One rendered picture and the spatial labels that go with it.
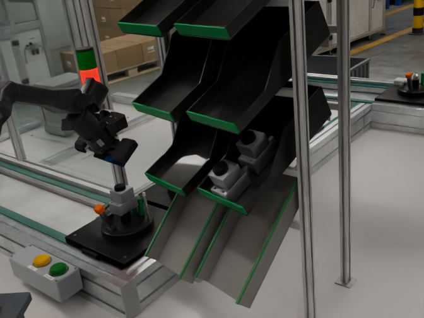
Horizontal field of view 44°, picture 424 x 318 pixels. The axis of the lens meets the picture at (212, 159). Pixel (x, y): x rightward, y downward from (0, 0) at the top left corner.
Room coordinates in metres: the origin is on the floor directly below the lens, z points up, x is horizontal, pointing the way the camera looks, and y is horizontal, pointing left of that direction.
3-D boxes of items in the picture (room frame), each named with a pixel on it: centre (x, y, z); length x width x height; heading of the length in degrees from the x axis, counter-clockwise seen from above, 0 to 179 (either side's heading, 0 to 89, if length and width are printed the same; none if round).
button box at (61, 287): (1.11, 0.45, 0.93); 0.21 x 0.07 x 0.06; 48
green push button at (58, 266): (1.06, 0.40, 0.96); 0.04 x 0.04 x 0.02
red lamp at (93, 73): (1.43, 0.31, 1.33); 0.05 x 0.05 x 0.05
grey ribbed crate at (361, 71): (3.15, -0.67, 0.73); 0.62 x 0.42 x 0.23; 48
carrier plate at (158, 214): (1.21, 0.25, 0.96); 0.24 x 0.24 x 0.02; 48
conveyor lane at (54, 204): (1.43, 0.45, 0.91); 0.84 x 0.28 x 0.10; 48
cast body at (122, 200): (1.22, 0.24, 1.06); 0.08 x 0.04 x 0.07; 138
